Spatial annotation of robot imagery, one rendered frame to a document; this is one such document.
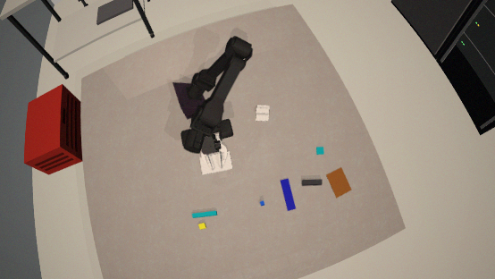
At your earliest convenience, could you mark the dark grey flat bar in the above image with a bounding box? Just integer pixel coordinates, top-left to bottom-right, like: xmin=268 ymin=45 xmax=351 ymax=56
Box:
xmin=302 ymin=179 xmax=323 ymax=186

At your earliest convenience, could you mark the dark blue flat bar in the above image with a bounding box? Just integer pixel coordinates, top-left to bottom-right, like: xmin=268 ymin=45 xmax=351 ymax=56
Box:
xmin=281 ymin=179 xmax=296 ymax=211

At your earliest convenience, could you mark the brown rectangular plate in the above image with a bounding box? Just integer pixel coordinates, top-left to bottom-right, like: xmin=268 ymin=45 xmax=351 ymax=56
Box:
xmin=326 ymin=168 xmax=351 ymax=198

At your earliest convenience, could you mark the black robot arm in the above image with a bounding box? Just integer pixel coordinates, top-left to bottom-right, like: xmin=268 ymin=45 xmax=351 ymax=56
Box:
xmin=184 ymin=36 xmax=253 ymax=155

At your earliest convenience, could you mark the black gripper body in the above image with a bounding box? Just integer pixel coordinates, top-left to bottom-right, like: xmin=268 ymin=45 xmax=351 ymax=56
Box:
xmin=180 ymin=119 xmax=233 ymax=147

